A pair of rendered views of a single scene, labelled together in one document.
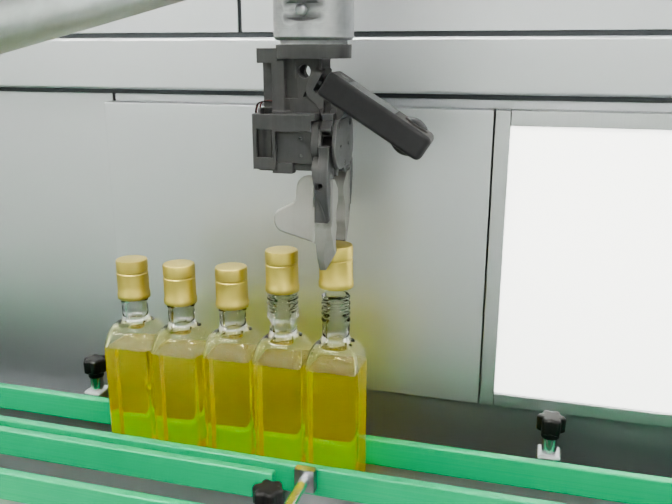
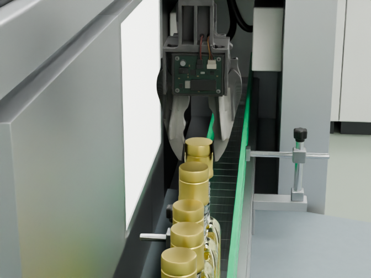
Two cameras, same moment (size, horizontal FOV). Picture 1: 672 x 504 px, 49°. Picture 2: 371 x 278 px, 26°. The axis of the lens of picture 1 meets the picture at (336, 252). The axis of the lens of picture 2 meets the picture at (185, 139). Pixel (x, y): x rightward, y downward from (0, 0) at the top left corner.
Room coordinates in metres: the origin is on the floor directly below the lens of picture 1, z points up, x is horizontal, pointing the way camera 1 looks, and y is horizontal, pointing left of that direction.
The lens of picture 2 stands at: (0.89, 0.89, 1.51)
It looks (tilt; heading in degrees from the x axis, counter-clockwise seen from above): 19 degrees down; 260
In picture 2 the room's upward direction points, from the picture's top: straight up
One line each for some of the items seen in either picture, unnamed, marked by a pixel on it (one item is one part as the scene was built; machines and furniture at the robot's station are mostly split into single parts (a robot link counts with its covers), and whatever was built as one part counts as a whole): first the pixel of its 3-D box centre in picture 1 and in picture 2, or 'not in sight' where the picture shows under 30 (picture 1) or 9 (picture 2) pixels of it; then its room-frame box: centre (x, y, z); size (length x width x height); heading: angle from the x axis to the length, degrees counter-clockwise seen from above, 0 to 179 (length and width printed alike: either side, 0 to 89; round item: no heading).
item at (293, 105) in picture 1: (306, 109); (197, 38); (0.72, 0.03, 1.33); 0.09 x 0.08 x 0.12; 75
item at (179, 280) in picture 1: (179, 282); (186, 247); (0.75, 0.17, 1.14); 0.04 x 0.04 x 0.04
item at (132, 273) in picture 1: (132, 277); (179, 274); (0.77, 0.22, 1.14); 0.04 x 0.04 x 0.04
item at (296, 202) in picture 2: not in sight; (286, 181); (0.42, -0.56, 0.90); 0.17 x 0.05 x 0.23; 164
